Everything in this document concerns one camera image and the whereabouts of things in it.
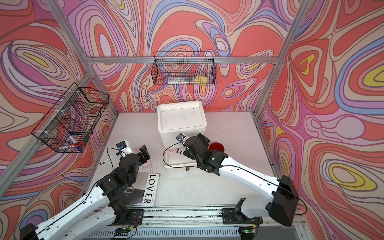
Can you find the clear box in basket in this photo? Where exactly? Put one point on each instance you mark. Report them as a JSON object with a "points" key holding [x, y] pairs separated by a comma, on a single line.
{"points": [[180, 80]]}

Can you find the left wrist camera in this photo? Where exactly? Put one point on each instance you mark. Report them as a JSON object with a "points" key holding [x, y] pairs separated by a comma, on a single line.
{"points": [[123, 149]]}

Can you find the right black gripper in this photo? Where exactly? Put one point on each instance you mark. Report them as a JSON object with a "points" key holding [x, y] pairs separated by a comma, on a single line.
{"points": [[205, 140]]}

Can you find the black white marker pen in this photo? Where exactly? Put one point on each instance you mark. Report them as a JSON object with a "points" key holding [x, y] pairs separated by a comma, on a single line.
{"points": [[110, 158]]}

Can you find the white three-drawer cabinet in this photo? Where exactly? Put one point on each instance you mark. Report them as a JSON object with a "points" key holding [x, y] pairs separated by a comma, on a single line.
{"points": [[186, 117]]}

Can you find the blue marker in basket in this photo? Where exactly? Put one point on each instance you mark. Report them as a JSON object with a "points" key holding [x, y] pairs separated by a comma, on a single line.
{"points": [[72, 139]]}

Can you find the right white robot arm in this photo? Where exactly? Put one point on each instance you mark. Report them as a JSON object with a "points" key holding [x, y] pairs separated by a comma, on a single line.
{"points": [[280, 194]]}

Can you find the red metal cup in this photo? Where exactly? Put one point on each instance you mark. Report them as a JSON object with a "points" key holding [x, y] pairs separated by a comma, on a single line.
{"points": [[216, 147]]}

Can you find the black wire basket left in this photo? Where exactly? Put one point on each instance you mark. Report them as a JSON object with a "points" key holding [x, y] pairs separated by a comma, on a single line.
{"points": [[79, 111]]}

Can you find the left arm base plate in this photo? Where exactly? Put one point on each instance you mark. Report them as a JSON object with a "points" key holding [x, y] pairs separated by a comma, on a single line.
{"points": [[130, 217]]}

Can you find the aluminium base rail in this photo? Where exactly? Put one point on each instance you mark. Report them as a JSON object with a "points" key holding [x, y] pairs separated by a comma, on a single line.
{"points": [[199, 223]]}

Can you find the LOVER magazine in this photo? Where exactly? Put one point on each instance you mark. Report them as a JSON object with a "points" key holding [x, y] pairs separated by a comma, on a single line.
{"points": [[143, 192]]}

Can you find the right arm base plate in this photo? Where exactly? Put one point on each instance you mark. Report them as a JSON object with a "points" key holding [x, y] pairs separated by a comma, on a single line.
{"points": [[233, 217]]}

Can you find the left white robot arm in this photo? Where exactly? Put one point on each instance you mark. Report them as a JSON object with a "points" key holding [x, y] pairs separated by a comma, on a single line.
{"points": [[103, 205]]}

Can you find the red marker in basket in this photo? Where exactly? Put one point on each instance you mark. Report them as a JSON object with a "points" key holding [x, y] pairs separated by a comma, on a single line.
{"points": [[78, 146]]}

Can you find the black wire basket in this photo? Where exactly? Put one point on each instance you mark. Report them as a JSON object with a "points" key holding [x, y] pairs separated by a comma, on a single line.
{"points": [[198, 64], [79, 111]]}

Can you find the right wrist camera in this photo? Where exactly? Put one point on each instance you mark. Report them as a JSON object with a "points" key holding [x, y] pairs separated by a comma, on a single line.
{"points": [[181, 137]]}

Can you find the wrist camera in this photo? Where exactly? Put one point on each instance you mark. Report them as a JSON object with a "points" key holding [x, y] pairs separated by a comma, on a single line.
{"points": [[181, 137], [123, 149]]}

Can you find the pink umbrella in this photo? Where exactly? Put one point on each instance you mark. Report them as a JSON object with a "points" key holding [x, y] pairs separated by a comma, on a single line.
{"points": [[177, 151], [143, 154]]}

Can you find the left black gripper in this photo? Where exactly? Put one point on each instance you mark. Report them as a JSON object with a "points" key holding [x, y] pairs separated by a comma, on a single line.
{"points": [[145, 154]]}

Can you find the black wire basket back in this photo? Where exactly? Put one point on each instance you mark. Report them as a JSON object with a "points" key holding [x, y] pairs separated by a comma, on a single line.
{"points": [[198, 64]]}

